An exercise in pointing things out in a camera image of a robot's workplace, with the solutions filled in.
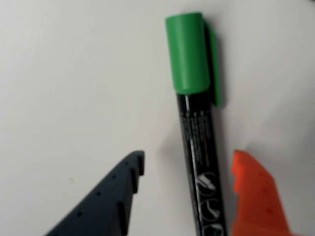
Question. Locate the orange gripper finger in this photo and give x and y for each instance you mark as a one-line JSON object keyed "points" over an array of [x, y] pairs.
{"points": [[258, 204]]}

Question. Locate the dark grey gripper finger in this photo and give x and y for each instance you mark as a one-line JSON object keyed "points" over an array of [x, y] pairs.
{"points": [[103, 201]]}

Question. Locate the green capped black marker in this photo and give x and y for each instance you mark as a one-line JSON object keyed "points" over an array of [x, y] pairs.
{"points": [[189, 56]]}

